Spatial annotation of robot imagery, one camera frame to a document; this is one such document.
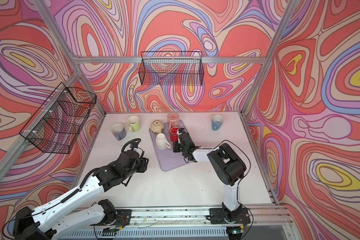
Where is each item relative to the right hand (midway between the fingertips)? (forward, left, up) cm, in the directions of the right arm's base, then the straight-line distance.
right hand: (174, 146), depth 98 cm
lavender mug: (+12, +39, +3) cm, 41 cm away
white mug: (0, +8, +5) cm, 10 cm away
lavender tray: (-8, +5, -2) cm, 10 cm away
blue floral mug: (+16, -30, +6) cm, 34 cm away
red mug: (+6, +1, +4) cm, 7 cm away
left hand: (-15, +14, +12) cm, 24 cm away
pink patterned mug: (+16, +1, +9) cm, 18 cm away
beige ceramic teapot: (+13, +12, +6) cm, 18 cm away
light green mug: (+15, +28, +7) cm, 32 cm away
